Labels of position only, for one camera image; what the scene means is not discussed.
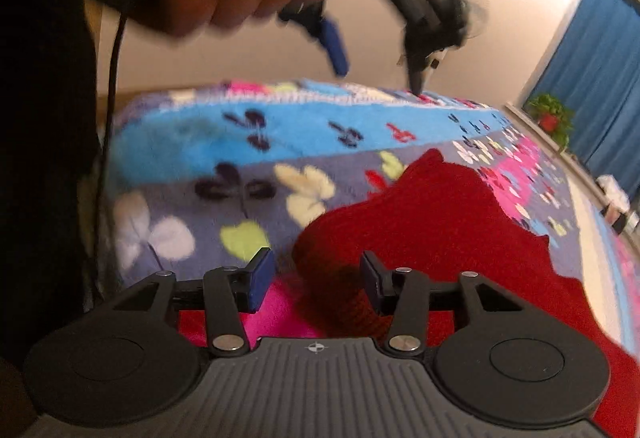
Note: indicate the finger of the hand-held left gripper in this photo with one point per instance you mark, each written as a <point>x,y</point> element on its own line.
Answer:
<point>335,47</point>
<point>416,72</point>

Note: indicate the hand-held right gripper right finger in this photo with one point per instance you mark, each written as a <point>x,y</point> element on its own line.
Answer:
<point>375,283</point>

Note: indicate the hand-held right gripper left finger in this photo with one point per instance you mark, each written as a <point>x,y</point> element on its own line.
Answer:
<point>260,280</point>

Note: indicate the white clothes pile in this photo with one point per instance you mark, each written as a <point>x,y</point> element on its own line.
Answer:
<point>614,193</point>

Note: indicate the red knitted sweater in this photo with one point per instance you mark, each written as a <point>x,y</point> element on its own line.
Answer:
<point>450,238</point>

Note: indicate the potted green plant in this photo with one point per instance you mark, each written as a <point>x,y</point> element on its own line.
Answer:
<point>550,117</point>

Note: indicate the window sill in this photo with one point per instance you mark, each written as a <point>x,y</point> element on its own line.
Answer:
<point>560,152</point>

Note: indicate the dark bag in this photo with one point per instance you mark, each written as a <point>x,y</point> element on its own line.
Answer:
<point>620,220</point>

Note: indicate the blue curtain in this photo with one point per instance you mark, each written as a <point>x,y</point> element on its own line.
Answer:
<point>595,67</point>

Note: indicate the floral striped blanket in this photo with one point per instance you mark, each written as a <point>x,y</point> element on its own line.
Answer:
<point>210,147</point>

